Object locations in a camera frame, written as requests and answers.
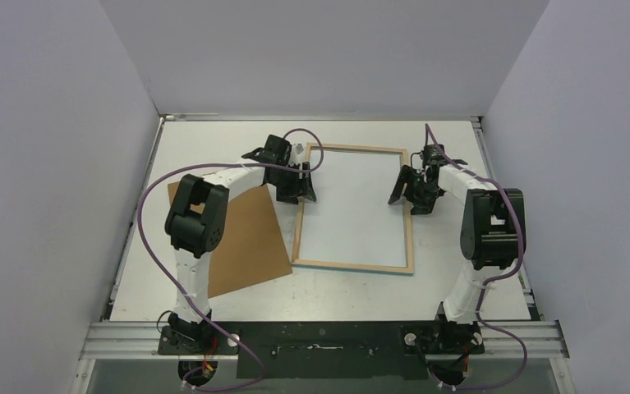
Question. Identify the wooden picture frame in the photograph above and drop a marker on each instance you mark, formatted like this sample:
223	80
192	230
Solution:
358	266

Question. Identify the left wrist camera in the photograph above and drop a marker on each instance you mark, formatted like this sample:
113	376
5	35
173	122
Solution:
297	154

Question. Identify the brown cardboard backing board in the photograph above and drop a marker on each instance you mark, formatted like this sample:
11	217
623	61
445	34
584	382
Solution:
252	250

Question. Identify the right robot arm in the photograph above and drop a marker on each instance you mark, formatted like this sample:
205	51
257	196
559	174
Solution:
491	235

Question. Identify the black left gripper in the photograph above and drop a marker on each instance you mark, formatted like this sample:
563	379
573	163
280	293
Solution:
299	188

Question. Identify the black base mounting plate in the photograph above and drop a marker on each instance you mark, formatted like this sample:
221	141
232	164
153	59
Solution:
313	350

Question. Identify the aluminium front rail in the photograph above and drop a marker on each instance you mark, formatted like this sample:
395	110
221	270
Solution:
140	341

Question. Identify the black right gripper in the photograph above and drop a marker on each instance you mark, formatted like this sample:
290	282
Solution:
413	187

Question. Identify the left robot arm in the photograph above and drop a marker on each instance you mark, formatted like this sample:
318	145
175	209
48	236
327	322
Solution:
197	219

